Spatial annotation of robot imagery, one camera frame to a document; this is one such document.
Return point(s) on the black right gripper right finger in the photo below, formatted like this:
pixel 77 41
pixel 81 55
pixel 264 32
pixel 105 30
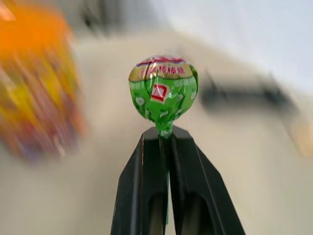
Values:
pixel 195 186

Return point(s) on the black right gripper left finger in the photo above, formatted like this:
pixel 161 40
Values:
pixel 137 186

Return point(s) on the green lollipop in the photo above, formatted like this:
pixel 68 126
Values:
pixel 163 98

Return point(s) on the dark blurred object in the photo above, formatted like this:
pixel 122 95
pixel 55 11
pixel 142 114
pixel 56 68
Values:
pixel 244 91

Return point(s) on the orange lidded lollipop jar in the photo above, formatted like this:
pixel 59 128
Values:
pixel 34 80

